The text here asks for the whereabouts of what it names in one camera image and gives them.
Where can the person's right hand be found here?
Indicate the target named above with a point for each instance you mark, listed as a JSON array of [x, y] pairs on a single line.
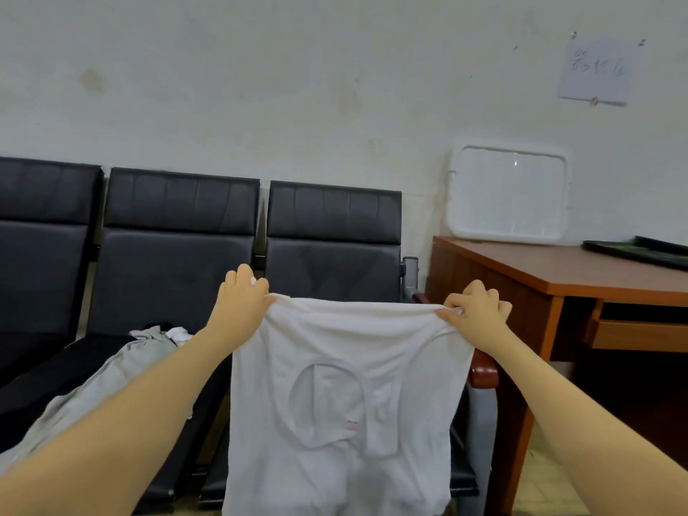
[[478, 317]]

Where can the person's left hand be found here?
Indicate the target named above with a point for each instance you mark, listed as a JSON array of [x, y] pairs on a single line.
[[237, 308]]

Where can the white t-shirt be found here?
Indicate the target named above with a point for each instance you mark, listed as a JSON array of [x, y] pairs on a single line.
[[344, 424]]

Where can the pile of clothes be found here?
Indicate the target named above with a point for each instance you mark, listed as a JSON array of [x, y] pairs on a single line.
[[75, 408]]

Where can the person's right forearm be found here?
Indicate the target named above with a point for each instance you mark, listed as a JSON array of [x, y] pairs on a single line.
[[597, 430]]

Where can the brown wooden bench armrest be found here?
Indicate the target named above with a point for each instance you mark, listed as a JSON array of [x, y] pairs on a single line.
[[484, 371]]

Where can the brown wooden desk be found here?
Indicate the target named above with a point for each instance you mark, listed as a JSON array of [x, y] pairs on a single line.
[[516, 263]]

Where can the black leather bench seat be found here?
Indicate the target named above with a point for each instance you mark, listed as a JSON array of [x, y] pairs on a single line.
[[43, 252], [172, 252], [333, 242]]

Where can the white plastic tray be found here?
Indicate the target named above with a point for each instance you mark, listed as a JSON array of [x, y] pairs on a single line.
[[507, 193]]

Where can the black board green print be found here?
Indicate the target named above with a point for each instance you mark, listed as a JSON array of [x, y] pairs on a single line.
[[640, 252]]

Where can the white paper wall sign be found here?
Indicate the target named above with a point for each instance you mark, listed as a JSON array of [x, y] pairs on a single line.
[[598, 72]]

